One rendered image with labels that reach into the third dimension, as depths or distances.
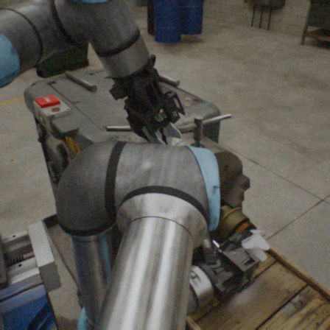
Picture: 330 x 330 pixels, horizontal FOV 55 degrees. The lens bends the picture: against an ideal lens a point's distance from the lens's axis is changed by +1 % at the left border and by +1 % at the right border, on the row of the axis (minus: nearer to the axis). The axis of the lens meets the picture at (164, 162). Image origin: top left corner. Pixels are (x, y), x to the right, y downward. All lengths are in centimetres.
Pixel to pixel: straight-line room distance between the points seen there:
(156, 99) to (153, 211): 22
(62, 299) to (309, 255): 155
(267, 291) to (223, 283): 28
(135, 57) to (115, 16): 6
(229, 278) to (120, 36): 50
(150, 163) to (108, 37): 19
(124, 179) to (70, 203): 9
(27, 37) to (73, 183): 19
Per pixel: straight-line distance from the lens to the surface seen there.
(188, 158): 41
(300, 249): 237
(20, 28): 43
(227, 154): 84
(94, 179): 42
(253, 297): 95
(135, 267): 33
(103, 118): 93
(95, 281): 60
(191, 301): 66
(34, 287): 77
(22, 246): 80
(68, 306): 202
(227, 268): 72
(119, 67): 49
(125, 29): 48
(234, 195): 86
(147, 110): 53
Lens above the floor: 166
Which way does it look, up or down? 34 degrees down
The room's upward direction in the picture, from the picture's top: straight up
